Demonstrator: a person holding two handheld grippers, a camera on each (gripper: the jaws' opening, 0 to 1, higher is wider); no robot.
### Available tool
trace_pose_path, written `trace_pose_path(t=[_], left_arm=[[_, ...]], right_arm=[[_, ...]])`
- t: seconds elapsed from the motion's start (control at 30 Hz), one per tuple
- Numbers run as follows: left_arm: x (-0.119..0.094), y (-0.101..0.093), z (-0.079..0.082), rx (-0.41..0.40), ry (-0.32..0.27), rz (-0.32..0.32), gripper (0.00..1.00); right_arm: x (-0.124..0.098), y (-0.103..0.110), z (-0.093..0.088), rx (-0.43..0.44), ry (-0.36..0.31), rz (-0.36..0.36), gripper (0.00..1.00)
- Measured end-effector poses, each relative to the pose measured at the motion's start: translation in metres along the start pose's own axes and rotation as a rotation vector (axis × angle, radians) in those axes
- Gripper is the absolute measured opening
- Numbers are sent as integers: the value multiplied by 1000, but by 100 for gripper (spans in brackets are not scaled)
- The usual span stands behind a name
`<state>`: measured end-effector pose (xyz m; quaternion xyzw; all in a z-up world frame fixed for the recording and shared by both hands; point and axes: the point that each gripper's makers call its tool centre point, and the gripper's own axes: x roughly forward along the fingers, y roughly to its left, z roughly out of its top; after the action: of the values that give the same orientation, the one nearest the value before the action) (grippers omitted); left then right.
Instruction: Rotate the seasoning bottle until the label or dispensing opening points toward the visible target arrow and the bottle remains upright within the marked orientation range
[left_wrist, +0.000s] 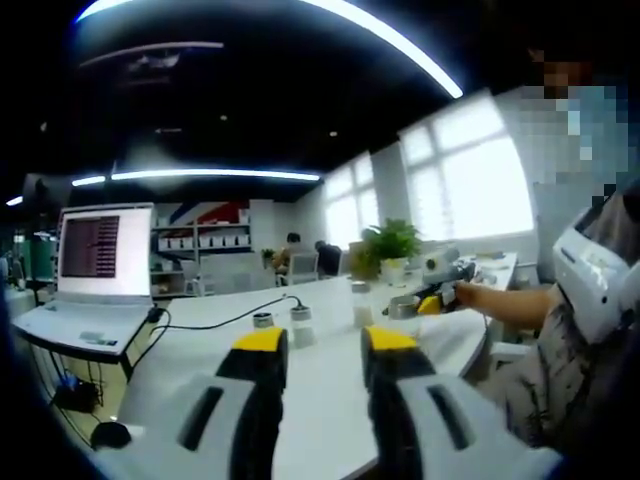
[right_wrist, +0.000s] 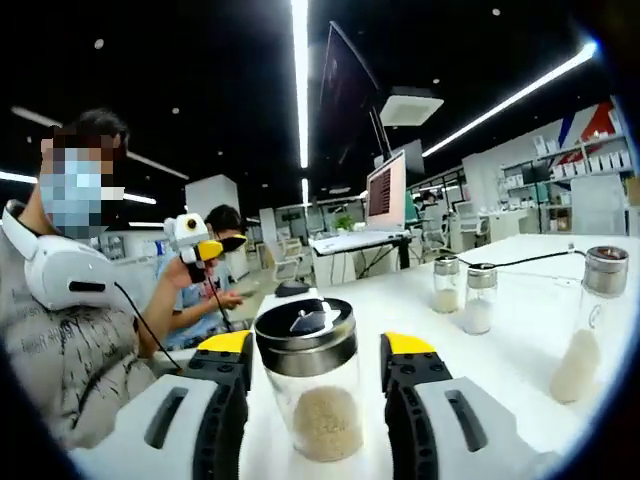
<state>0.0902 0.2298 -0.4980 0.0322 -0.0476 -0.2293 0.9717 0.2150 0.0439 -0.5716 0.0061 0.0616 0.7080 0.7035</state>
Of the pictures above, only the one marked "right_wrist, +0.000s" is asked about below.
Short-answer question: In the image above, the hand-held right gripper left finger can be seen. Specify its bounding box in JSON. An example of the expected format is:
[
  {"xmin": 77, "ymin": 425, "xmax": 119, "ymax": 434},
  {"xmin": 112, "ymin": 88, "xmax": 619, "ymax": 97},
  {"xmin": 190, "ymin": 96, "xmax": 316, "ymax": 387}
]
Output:
[{"xmin": 69, "ymin": 329, "xmax": 254, "ymax": 480}]

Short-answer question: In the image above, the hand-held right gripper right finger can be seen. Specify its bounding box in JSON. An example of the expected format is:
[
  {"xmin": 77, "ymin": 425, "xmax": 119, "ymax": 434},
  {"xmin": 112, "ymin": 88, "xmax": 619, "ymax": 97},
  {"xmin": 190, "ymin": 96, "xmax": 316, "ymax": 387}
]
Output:
[{"xmin": 379, "ymin": 330, "xmax": 560, "ymax": 480}]

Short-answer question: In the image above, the white seasoning glass bottle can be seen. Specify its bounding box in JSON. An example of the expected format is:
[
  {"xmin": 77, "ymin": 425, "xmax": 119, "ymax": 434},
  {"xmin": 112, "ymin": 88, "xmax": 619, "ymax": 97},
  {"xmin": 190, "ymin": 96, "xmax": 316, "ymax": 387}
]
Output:
[
  {"xmin": 549, "ymin": 244, "xmax": 630, "ymax": 405},
  {"xmin": 462, "ymin": 263, "xmax": 499, "ymax": 336}
]

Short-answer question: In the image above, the beige seasoning glass bottle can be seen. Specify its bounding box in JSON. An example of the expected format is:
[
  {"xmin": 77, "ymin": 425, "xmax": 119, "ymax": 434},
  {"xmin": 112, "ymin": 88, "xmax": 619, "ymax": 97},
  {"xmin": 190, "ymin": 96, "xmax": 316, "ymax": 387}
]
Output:
[{"xmin": 432, "ymin": 254, "xmax": 461, "ymax": 315}]

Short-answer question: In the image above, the brown seasoning glass bottle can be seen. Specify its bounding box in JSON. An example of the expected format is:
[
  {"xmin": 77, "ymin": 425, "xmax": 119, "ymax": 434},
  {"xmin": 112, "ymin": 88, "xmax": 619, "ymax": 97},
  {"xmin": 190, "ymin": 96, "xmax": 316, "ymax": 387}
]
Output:
[{"xmin": 253, "ymin": 297, "xmax": 365, "ymax": 464}]

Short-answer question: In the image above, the person's left hand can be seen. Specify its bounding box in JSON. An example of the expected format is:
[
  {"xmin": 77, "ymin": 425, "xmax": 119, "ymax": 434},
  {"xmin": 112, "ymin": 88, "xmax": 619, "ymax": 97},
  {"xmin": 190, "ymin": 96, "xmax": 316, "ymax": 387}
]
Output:
[{"xmin": 166, "ymin": 254, "xmax": 202, "ymax": 293}]

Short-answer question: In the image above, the black computer mouse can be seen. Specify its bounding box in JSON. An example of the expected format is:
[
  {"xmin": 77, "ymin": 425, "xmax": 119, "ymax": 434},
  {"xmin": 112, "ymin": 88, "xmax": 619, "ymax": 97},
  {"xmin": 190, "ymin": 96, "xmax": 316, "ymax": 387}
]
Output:
[{"xmin": 275, "ymin": 280, "xmax": 312, "ymax": 299}]

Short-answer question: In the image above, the white neck-worn device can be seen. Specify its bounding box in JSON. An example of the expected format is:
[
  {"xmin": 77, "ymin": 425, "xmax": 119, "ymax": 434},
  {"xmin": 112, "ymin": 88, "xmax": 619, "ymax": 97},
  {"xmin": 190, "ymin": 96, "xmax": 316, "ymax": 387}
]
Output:
[{"xmin": 2, "ymin": 199, "xmax": 132, "ymax": 314}]

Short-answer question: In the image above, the person's head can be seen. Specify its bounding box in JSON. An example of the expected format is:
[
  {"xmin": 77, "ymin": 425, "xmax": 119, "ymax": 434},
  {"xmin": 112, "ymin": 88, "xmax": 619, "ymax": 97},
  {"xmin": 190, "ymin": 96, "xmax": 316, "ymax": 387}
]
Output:
[{"xmin": 19, "ymin": 107, "xmax": 130, "ymax": 236}]

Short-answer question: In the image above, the white tilted side desk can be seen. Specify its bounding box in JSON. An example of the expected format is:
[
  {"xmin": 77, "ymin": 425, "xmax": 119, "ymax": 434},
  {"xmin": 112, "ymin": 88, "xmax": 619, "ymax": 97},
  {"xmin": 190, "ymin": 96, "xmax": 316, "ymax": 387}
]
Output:
[{"xmin": 308, "ymin": 229, "xmax": 424, "ymax": 286}]

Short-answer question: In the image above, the long curved ceiling light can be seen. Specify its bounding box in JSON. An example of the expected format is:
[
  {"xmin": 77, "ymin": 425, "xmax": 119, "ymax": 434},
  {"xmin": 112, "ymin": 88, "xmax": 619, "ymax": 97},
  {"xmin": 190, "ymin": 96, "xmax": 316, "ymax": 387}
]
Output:
[{"xmin": 290, "ymin": 0, "xmax": 310, "ymax": 170}]

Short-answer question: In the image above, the monitor with pink screen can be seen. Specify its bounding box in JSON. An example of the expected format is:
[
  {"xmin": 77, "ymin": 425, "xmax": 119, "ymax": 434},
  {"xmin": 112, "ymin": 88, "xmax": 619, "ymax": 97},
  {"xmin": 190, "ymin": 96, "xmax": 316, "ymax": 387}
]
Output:
[{"xmin": 364, "ymin": 149, "xmax": 409, "ymax": 234}]

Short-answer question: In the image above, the hanging dark display screen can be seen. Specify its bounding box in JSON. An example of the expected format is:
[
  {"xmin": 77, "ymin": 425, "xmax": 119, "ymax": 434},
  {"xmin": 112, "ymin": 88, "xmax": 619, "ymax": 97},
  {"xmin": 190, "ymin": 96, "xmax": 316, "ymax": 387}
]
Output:
[{"xmin": 318, "ymin": 20, "xmax": 382, "ymax": 169}]

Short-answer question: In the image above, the white partition board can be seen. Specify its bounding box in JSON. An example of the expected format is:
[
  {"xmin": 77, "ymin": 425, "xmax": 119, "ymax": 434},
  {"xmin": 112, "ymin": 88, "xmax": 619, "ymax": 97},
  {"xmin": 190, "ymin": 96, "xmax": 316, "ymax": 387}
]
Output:
[{"xmin": 569, "ymin": 173, "xmax": 629, "ymax": 236}]

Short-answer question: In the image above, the white ceiling air conditioner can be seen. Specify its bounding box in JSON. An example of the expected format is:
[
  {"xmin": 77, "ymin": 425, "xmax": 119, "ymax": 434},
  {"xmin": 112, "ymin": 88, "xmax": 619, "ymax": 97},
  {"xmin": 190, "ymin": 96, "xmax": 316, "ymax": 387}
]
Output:
[{"xmin": 378, "ymin": 87, "xmax": 445, "ymax": 127}]

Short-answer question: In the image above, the shelf of white boxes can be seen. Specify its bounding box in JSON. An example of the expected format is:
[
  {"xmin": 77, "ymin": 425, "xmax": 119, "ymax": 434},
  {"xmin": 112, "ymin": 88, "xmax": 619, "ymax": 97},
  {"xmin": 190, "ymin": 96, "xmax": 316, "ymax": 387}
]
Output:
[{"xmin": 499, "ymin": 132, "xmax": 639, "ymax": 236}]

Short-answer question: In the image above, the straight ceiling light strip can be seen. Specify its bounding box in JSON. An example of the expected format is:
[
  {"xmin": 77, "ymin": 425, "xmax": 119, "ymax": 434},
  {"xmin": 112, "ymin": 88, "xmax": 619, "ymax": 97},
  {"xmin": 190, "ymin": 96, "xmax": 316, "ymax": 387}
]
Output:
[{"xmin": 422, "ymin": 42, "xmax": 599, "ymax": 159}]

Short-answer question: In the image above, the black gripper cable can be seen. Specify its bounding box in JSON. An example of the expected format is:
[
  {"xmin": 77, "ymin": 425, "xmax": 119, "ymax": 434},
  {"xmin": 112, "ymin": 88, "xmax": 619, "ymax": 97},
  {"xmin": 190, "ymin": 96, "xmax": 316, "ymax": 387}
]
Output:
[{"xmin": 202, "ymin": 277, "xmax": 234, "ymax": 332}]

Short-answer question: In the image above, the black device cable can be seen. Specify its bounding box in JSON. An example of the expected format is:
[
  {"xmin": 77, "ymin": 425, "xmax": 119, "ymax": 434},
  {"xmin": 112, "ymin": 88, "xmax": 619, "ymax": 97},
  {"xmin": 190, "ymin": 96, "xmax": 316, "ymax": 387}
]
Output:
[{"xmin": 113, "ymin": 282, "xmax": 184, "ymax": 375}]

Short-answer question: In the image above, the black table cable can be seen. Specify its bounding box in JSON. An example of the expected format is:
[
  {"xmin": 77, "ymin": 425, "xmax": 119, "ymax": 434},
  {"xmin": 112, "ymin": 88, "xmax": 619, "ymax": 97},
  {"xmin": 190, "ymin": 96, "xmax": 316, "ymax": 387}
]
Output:
[{"xmin": 457, "ymin": 249, "xmax": 589, "ymax": 270}]

